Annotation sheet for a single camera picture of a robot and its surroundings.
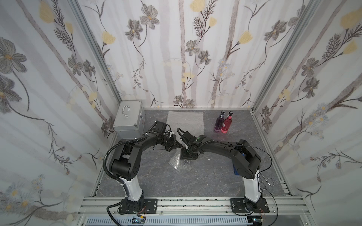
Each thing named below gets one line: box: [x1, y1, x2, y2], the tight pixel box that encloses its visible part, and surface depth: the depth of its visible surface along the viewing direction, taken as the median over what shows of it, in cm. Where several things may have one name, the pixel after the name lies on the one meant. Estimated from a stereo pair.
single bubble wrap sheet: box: [168, 152, 192, 172], surface depth 88 cm
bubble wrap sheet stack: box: [165, 111, 205, 141], surface depth 114 cm
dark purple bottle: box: [213, 109, 226, 133], surface depth 100 cm
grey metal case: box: [113, 100, 146, 140], surface depth 95 cm
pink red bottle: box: [220, 110, 234, 134], surface depth 100 cm
